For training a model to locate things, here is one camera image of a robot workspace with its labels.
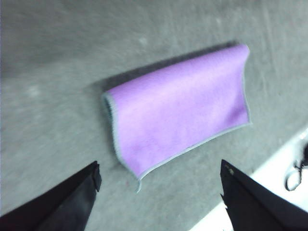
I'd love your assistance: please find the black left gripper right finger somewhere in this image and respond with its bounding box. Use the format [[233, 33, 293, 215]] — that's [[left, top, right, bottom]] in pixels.
[[219, 158, 308, 231]]

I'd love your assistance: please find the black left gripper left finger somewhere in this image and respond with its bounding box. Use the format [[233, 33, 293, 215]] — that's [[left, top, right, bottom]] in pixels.
[[0, 160, 102, 231]]

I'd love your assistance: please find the purple towel with grey hem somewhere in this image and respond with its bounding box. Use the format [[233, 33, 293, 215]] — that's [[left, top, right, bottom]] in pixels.
[[101, 43, 253, 194]]

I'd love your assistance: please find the grey table cloth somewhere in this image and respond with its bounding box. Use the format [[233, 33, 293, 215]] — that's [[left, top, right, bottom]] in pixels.
[[0, 0, 308, 231]]

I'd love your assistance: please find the black cable loop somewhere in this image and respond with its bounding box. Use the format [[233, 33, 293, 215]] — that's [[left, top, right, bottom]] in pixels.
[[284, 141, 308, 192]]

